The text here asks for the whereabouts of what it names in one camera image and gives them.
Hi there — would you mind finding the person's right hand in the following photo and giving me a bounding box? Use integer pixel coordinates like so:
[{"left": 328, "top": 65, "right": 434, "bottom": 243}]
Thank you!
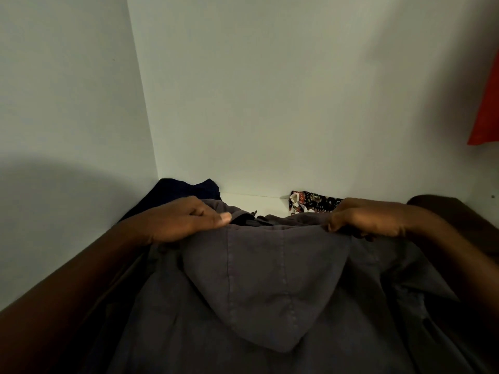
[{"left": 322, "top": 198, "right": 414, "bottom": 242}]

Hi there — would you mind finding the person's left hand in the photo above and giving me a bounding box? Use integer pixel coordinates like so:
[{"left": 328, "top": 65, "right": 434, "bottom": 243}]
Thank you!
[{"left": 129, "top": 196, "right": 233, "bottom": 245}]

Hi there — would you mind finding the grey hooded jacket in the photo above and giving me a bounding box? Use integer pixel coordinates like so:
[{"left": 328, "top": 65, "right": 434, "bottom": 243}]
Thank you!
[{"left": 74, "top": 198, "right": 499, "bottom": 374}]

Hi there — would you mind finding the person's left forearm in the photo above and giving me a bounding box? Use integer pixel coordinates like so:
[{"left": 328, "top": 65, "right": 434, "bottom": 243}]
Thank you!
[{"left": 0, "top": 220, "right": 153, "bottom": 374}]

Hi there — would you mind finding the person's right forearm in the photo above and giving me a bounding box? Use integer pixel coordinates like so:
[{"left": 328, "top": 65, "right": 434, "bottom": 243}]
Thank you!
[{"left": 402, "top": 204, "right": 499, "bottom": 331}]

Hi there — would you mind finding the patterned dark fabric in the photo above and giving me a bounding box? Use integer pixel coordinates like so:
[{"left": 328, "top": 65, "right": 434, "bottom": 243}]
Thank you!
[{"left": 288, "top": 191, "right": 344, "bottom": 215}]

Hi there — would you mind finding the dark navy garment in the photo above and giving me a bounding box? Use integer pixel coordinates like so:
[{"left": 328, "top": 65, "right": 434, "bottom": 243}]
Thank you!
[{"left": 119, "top": 178, "right": 222, "bottom": 222}]

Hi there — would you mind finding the dark brown garment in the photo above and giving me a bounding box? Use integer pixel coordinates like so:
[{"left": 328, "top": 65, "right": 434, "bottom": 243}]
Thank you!
[{"left": 406, "top": 195, "right": 499, "bottom": 265}]

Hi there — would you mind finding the red garment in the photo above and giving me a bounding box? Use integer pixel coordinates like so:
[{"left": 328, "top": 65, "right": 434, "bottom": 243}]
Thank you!
[{"left": 467, "top": 50, "right": 499, "bottom": 146}]

